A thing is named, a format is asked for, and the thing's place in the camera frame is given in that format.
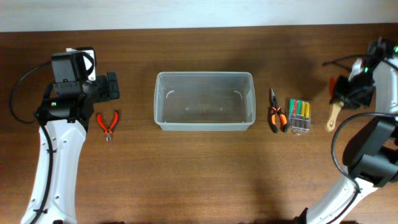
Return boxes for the clear case of screwdrivers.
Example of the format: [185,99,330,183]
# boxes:
[288,98,311,135]

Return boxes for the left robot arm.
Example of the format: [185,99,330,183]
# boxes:
[21,47,120,223]

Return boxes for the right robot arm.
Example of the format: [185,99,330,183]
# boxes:
[294,37,397,223]

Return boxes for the orange scraper with wooden handle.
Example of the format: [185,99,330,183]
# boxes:
[325,77,344,132]

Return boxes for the red-handled side cutters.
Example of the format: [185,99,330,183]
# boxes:
[96,111,120,142]

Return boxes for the clear plastic container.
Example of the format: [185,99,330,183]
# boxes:
[154,72,256,131]

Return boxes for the orange-black needle-nose pliers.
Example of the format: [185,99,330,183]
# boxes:
[269,88,288,133]

